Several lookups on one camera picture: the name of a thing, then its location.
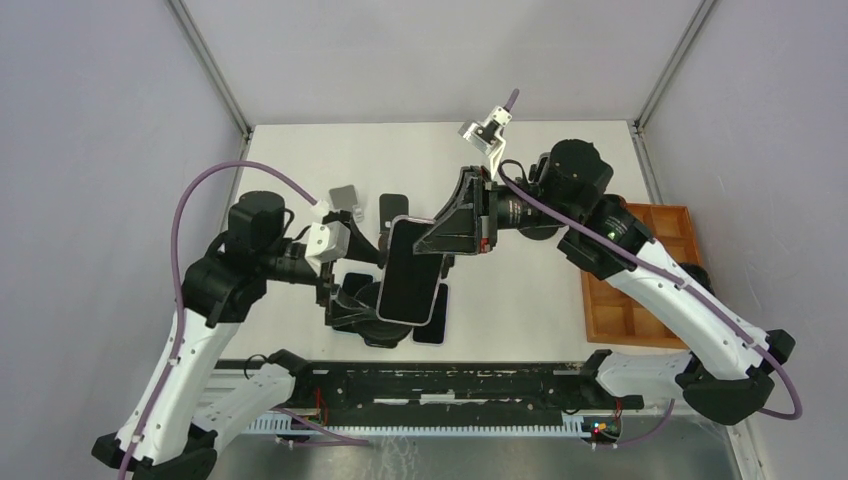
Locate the white framed small phone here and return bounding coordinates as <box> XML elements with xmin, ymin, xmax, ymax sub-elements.
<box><xmin>412</xmin><ymin>284</ymin><xmax>450</xmax><ymax>345</ymax></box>

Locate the black phone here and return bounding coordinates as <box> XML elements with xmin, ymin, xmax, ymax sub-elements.
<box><xmin>375</xmin><ymin>216</ymin><xmax>444</xmax><ymax>327</ymax></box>

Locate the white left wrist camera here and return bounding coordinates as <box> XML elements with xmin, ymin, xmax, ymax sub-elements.
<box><xmin>305</xmin><ymin>221</ymin><xmax>350</xmax><ymax>272</ymax></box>

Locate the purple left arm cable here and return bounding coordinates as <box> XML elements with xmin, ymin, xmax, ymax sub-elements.
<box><xmin>116</xmin><ymin>160</ymin><xmax>374</xmax><ymax>480</ymax></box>

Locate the orange compartment tray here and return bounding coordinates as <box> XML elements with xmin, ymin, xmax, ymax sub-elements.
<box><xmin>577</xmin><ymin>202</ymin><xmax>705</xmax><ymax>351</ymax></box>

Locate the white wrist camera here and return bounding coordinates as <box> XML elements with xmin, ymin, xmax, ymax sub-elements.
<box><xmin>458</xmin><ymin>106</ymin><xmax>512</xmax><ymax>179</ymax></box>
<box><xmin>305</xmin><ymin>221</ymin><xmax>350</xmax><ymax>272</ymax></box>

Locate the black cable bundle middle right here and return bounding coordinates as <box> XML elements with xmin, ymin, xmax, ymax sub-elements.
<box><xmin>682</xmin><ymin>263</ymin><xmax>717</xmax><ymax>293</ymax></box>

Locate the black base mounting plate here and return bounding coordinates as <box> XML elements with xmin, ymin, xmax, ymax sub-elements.
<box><xmin>225</xmin><ymin>360</ymin><xmax>645</xmax><ymax>429</ymax></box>

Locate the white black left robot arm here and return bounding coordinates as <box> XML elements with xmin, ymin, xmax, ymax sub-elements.
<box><xmin>92</xmin><ymin>191</ymin><xmax>381</xmax><ymax>479</ymax></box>

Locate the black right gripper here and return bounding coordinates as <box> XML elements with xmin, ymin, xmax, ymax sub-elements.
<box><xmin>413</xmin><ymin>165</ymin><xmax>579</xmax><ymax>255</ymax></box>

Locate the wooden base black phone stand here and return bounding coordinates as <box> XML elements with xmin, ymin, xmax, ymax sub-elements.
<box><xmin>378</xmin><ymin>193</ymin><xmax>409</xmax><ymax>233</ymax></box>

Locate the white slotted cable duct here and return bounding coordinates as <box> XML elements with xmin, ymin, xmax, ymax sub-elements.
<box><xmin>243</xmin><ymin>413</ymin><xmax>600</xmax><ymax>439</ymax></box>

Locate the light blue cased phone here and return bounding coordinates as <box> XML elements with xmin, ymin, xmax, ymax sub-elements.
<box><xmin>341</xmin><ymin>272</ymin><xmax>374</xmax><ymax>297</ymax></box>

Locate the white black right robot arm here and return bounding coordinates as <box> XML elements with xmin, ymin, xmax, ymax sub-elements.
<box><xmin>412</xmin><ymin>139</ymin><xmax>795</xmax><ymax>425</ymax></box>

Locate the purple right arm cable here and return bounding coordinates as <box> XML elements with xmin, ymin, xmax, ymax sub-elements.
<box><xmin>496</xmin><ymin>87</ymin><xmax>803</xmax><ymax>449</ymax></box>

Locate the black round stand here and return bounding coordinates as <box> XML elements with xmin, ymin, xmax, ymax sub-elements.
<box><xmin>331</xmin><ymin>281</ymin><xmax>412</xmax><ymax>350</ymax></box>
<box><xmin>518</xmin><ymin>225</ymin><xmax>562</xmax><ymax>241</ymax></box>

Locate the white folding phone stand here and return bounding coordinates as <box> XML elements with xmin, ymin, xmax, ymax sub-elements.
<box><xmin>328</xmin><ymin>184</ymin><xmax>365</xmax><ymax>223</ymax></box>

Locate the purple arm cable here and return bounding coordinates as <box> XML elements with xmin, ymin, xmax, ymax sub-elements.
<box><xmin>496</xmin><ymin>87</ymin><xmax>803</xmax><ymax>449</ymax></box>
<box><xmin>116</xmin><ymin>160</ymin><xmax>374</xmax><ymax>480</ymax></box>

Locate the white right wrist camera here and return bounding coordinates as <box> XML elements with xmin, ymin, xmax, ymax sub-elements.
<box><xmin>458</xmin><ymin>106</ymin><xmax>512</xmax><ymax>179</ymax></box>

